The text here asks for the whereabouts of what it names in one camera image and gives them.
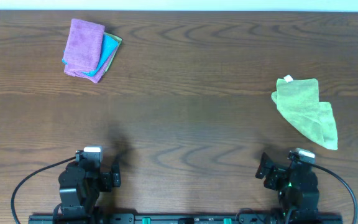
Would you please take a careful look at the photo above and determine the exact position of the light green microfiber cloth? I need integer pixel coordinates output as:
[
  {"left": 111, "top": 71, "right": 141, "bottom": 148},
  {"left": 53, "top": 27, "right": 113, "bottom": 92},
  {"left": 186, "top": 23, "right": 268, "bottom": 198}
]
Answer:
[{"left": 271, "top": 75, "right": 338, "bottom": 150}]

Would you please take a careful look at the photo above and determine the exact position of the purple folded cloth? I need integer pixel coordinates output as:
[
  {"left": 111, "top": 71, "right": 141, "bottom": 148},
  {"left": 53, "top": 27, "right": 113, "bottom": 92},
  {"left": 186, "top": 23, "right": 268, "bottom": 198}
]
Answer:
[
  {"left": 63, "top": 19, "right": 105, "bottom": 72},
  {"left": 64, "top": 47, "right": 118, "bottom": 83}
]

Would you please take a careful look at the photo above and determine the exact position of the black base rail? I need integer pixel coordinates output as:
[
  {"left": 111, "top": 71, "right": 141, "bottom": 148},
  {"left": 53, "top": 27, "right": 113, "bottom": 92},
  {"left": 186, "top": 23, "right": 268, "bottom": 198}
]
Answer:
[{"left": 28, "top": 213, "right": 343, "bottom": 224}]

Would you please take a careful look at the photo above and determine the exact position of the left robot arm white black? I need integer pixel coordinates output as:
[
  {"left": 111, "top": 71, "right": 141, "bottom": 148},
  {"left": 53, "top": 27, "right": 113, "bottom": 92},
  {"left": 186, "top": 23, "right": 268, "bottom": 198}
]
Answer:
[{"left": 58, "top": 161, "right": 121, "bottom": 220}]

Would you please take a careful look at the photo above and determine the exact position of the green folded cloth under stack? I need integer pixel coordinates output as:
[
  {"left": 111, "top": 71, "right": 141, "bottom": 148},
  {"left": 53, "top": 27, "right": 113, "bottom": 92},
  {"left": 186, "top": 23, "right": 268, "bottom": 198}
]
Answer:
[{"left": 104, "top": 33, "right": 122, "bottom": 72}]

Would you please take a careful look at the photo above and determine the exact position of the purple folded cloth at bottom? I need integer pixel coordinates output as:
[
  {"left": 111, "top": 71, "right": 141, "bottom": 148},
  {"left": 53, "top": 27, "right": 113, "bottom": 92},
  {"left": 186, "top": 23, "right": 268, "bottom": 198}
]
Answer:
[{"left": 64, "top": 47, "right": 118, "bottom": 83}]

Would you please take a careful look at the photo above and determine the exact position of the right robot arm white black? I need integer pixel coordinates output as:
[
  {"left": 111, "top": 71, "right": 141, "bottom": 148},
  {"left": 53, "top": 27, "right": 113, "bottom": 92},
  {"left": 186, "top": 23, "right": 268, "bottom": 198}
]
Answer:
[{"left": 255, "top": 148, "right": 319, "bottom": 223}]

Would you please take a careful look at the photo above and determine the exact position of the purple folded cloth on top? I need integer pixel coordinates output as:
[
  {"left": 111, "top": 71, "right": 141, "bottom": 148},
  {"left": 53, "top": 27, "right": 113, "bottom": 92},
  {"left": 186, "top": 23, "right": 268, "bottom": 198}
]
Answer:
[{"left": 63, "top": 19, "right": 105, "bottom": 72}]

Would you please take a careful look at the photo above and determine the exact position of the blue folded cloth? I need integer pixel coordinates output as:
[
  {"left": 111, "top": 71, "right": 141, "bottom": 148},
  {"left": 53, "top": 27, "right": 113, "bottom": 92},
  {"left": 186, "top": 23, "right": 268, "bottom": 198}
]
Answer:
[{"left": 62, "top": 33, "right": 122, "bottom": 83}]

